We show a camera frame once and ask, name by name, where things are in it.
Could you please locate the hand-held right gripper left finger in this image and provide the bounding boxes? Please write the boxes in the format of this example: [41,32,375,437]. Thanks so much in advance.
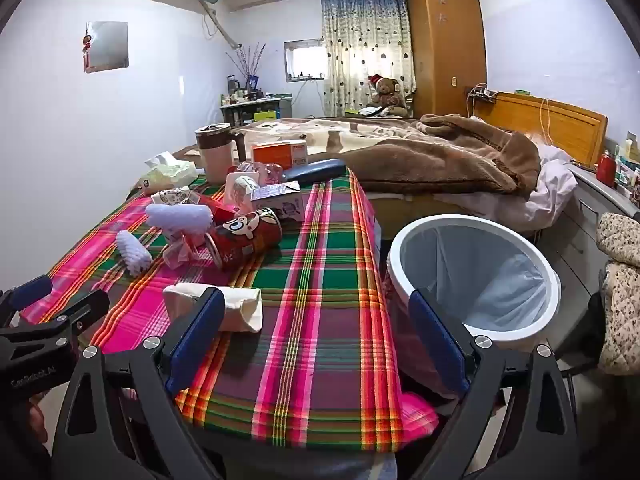
[50,285,228,480]

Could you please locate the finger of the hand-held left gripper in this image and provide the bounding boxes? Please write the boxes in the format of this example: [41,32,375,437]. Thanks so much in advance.
[0,275,54,312]
[0,289,111,342]

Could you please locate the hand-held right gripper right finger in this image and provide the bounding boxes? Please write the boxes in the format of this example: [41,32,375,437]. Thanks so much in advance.
[400,287,591,480]

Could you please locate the beige paper wrapper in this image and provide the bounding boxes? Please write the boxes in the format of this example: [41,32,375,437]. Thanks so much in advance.
[163,282,263,335]

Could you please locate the white round waste bin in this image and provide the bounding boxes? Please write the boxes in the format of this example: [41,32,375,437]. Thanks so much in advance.
[387,214,562,351]

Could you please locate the translucent plastic bin liner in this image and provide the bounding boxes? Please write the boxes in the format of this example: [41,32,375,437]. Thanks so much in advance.
[402,225,551,333]

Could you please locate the red cartoon drink can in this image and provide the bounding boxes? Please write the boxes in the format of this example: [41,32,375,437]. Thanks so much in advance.
[204,208,283,272]

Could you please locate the plaid tablecloth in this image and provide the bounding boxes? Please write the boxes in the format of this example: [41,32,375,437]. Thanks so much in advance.
[17,167,441,453]

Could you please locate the patterned paper cup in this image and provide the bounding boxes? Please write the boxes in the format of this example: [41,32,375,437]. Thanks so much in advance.
[152,186,203,207]

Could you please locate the white yogurt cup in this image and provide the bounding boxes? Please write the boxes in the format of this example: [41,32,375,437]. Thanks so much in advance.
[223,172,261,213]

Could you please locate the white box purple print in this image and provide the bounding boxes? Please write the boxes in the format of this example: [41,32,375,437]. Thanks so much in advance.
[260,197,306,222]

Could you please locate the grey blue cloth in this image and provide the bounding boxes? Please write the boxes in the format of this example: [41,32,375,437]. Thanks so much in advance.
[295,452,398,480]

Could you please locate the pale green tissue pack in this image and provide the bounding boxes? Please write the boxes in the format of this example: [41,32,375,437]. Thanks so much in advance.
[131,152,199,195]

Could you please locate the pink white carton box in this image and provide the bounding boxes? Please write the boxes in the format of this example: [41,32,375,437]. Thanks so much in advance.
[250,182,302,202]

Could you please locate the clear plastic bottle red cap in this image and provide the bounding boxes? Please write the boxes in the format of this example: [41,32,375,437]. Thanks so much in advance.
[235,161,286,188]

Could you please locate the pink mug with brown lid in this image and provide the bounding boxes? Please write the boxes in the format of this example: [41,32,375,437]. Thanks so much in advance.
[195,122,247,184]

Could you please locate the grey bedside cabinet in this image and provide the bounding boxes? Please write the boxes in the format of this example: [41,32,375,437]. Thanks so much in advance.
[537,165,640,301]

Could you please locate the brown fleece blanket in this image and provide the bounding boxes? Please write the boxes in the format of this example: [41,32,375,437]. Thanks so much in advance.
[237,114,542,196]

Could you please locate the floral quilted cloth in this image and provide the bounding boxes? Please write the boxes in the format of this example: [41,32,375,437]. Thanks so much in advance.
[596,212,640,376]

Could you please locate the white bed sheet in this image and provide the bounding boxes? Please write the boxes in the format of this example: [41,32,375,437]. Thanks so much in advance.
[370,145,578,233]

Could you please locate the orange and white box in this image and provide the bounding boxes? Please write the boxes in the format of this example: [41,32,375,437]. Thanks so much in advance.
[251,141,308,171]

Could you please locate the dark blue glasses case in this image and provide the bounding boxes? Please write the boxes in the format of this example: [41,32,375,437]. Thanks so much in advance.
[281,158,348,182]

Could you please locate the cluttered grey desk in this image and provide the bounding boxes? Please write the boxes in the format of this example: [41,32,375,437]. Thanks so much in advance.
[220,92,296,128]

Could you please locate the brown teddy bear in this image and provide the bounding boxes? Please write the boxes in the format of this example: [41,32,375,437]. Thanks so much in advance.
[367,74,408,111]

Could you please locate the wooden bed headboard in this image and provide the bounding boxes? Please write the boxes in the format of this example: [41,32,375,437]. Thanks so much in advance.
[470,91,608,167]

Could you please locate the boxes on bedside cabinet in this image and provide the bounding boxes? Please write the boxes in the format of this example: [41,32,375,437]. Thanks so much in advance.
[615,132,640,193]

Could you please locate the dried branches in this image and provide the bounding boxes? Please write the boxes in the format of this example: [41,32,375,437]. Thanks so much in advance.
[225,44,266,81]

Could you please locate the small window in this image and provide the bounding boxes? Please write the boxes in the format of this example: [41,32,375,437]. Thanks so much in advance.
[283,39,326,82]

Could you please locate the wooden wardrobe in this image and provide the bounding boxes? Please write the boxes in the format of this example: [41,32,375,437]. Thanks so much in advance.
[407,0,487,118]

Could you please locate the air conditioner pipe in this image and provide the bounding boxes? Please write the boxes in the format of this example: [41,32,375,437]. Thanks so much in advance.
[200,2,243,51]

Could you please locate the heart print curtain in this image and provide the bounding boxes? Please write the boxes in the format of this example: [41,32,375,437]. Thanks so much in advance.
[320,0,416,117]

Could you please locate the silver wall panel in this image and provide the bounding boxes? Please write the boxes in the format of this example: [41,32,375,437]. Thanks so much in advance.
[85,21,130,74]

